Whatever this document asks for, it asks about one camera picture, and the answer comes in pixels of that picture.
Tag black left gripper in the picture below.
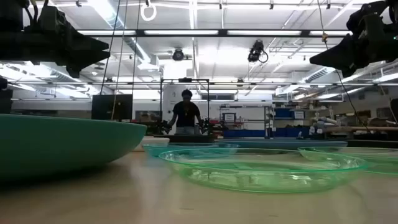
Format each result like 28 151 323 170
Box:
0 4 111 78

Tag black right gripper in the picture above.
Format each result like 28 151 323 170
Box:
309 0 398 78

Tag large green plastic plate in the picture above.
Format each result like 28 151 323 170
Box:
0 113 147 182

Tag clear green plastic plate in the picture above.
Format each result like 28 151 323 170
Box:
158 147 369 194
297 146 398 176

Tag clear blue plastic plate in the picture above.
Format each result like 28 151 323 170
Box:
142 142 241 158

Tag black monitor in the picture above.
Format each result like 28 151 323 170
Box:
91 93 134 122

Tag wooden workbench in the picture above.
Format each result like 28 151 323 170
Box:
322 125 398 133

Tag white cabinet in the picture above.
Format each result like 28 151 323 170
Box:
162 84 187 135

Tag black light bar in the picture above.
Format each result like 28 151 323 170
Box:
76 28 354 39

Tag large blue plastic plate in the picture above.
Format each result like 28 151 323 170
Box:
216 139 348 151

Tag blue storage bins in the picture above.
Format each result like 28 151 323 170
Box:
221 126 312 139

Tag person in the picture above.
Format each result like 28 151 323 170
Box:
167 89 203 136

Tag black hanging cable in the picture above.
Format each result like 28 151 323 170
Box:
99 0 122 96
131 0 141 96
316 0 369 131

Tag white hanging ring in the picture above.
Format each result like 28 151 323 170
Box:
140 1 158 22

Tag black aluminium table frame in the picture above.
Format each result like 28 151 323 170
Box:
346 138 398 149

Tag black hanging camera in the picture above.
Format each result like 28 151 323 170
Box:
247 39 269 64

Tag black metal rig frame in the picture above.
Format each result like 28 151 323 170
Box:
159 77 210 138

